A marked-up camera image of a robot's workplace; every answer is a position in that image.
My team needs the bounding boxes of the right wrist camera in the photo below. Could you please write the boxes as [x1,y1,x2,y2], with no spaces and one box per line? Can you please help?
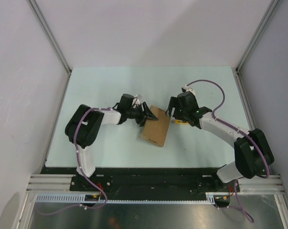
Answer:
[181,85,196,96]

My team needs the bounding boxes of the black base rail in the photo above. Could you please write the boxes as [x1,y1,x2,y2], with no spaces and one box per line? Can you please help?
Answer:
[70,167,241,201]

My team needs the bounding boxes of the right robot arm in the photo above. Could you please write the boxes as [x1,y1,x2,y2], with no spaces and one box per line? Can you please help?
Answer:
[166,92,274,191]

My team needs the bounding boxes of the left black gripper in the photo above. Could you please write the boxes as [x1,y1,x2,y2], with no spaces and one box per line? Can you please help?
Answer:
[126,102,158,127]

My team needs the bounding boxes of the purple cable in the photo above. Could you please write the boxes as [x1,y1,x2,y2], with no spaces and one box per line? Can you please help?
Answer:
[35,107,111,216]
[184,79,271,223]

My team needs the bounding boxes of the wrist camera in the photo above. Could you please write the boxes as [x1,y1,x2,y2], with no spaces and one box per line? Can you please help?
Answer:
[181,85,196,96]
[132,94,142,106]

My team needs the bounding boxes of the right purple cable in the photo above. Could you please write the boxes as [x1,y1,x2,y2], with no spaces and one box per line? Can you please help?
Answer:
[184,79,271,223]

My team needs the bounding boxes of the yellow utility knife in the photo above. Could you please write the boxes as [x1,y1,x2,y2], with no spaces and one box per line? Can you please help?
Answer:
[173,120,189,125]

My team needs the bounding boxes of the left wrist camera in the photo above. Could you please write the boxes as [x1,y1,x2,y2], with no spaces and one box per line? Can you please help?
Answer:
[132,94,142,106]

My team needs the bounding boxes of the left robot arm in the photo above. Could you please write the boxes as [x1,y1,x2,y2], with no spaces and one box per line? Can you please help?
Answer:
[64,94,159,191]

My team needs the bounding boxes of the grey slotted cable duct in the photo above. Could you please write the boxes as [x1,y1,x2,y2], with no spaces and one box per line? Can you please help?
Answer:
[34,192,245,204]

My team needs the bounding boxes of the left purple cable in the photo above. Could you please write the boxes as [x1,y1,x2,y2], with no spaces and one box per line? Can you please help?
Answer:
[35,107,111,216]

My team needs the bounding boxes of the left aluminium frame post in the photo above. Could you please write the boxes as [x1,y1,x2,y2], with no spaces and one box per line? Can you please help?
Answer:
[26,0,72,73]

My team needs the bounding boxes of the brown cardboard express box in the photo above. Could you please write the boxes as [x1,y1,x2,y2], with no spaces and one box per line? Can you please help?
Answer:
[140,105,171,147]

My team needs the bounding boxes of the aluminium extrusion crossbar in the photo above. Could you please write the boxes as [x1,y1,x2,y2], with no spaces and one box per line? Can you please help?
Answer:
[26,174,286,195]

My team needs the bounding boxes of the right aluminium frame post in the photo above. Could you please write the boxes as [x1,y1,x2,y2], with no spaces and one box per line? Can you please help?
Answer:
[235,0,282,72]

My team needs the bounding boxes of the aluminium frame post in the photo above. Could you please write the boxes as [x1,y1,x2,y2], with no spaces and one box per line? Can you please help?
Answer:
[26,0,72,73]
[235,0,282,72]

